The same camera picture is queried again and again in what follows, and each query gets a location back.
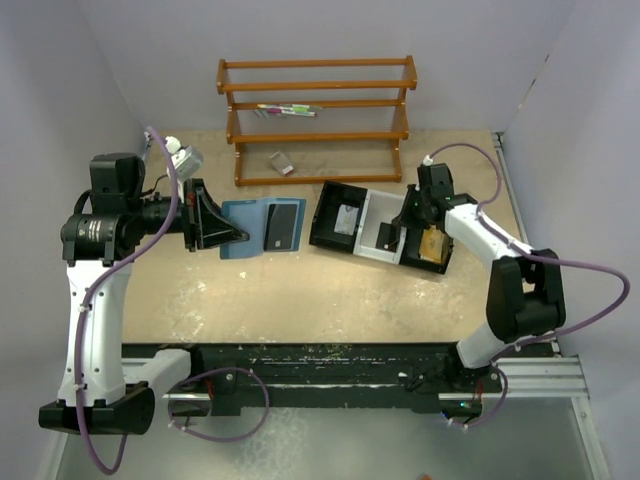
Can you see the black and white organizer tray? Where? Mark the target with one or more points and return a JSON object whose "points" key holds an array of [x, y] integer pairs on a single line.
{"points": [[374, 207]]}

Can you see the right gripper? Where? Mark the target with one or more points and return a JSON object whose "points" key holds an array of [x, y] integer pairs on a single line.
{"points": [[407, 219]]}

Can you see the wooden three-tier shelf rack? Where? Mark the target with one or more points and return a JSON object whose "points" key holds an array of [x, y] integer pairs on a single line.
{"points": [[364, 100]]}

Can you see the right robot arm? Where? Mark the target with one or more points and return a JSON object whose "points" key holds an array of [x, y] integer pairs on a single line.
{"points": [[525, 297]]}

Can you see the green marker pen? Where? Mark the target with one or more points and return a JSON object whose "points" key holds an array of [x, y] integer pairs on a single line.
{"points": [[301, 107]]}

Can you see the white card in tray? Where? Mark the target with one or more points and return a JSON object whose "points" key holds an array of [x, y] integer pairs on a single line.
{"points": [[346, 220]]}

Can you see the blue card holder wallet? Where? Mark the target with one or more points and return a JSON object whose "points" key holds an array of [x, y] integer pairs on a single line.
{"points": [[251, 216]]}

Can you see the small clear plastic box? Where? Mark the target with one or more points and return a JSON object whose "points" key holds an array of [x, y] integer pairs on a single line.
{"points": [[281, 163]]}

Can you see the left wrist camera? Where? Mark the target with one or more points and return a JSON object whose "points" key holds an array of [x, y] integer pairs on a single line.
{"points": [[187, 160]]}

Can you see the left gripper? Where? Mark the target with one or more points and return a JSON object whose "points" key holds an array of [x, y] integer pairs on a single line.
{"points": [[204, 222]]}

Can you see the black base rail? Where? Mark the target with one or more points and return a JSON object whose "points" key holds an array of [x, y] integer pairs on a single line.
{"points": [[420, 377]]}

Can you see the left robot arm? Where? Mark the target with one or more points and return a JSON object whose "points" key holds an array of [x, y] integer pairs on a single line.
{"points": [[97, 396]]}

